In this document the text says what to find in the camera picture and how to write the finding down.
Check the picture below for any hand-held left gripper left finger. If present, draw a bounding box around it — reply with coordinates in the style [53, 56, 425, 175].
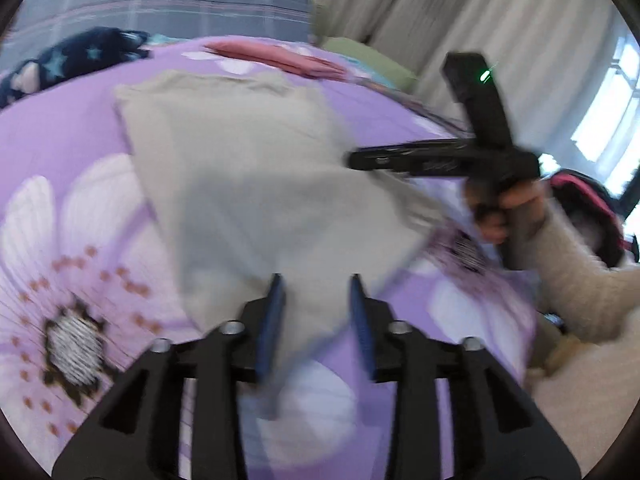
[52, 272, 288, 480]

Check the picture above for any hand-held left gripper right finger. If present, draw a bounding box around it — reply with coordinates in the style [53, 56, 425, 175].
[349, 272, 583, 480]

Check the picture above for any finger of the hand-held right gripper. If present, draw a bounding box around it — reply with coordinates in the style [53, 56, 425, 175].
[346, 149, 468, 178]
[359, 138, 467, 154]

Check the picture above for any grey-green long sleeve shirt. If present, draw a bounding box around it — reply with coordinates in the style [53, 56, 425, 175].
[112, 70, 451, 421]

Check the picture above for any person's right forearm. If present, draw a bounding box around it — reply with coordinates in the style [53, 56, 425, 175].
[515, 195, 640, 343]

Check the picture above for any person's right hand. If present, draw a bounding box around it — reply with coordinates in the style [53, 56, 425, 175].
[464, 177, 550, 248]

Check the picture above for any white curtain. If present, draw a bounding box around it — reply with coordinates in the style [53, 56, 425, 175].
[312, 0, 636, 161]

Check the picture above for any green pillow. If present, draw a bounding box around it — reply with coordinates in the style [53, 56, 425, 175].
[320, 35, 418, 92]

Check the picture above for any bright window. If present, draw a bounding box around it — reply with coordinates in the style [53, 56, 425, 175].
[570, 35, 640, 191]

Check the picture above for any pink folded garment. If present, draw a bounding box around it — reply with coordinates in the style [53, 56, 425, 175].
[202, 40, 351, 81]

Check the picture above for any pink and black backpack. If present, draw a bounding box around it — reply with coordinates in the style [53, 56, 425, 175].
[547, 169, 628, 267]

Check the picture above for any cream cloth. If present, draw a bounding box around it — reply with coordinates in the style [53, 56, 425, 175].
[522, 310, 640, 466]

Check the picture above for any purple floral bed sheet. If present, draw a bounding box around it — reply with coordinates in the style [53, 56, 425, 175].
[0, 35, 538, 480]

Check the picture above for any navy star print garment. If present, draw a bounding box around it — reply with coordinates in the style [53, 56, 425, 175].
[0, 27, 151, 108]

